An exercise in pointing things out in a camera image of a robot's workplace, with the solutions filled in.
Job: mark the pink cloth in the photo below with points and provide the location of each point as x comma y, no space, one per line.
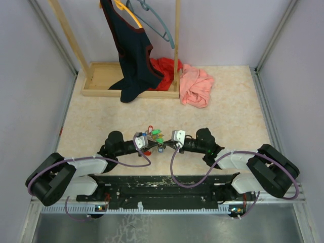
195,86

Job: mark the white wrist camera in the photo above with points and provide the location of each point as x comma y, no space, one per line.
178,136
140,142

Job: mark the white slotted cable duct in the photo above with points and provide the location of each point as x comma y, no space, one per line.
94,209

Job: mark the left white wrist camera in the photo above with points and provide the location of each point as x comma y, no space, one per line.
140,142

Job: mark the green key tag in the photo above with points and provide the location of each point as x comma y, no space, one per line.
155,132
160,140

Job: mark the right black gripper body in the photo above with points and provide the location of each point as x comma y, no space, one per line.
189,146

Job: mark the blue grey hanger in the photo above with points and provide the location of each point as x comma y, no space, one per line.
147,15

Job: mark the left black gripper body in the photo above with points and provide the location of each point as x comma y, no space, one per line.
139,154

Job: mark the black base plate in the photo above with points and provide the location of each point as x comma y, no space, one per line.
162,193

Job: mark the yellow hanger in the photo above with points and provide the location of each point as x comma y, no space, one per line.
122,7

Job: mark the red key tag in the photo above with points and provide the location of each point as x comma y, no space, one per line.
150,128

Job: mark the navy blue tank top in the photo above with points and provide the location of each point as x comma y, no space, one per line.
134,48

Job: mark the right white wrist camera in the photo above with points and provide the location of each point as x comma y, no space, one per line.
178,136

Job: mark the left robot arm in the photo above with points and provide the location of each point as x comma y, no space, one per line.
58,177

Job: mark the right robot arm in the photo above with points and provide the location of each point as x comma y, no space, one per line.
264,168

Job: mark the wooden clothes rack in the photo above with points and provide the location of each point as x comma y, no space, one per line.
99,76

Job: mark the red cloth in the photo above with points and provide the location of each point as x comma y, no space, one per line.
166,67

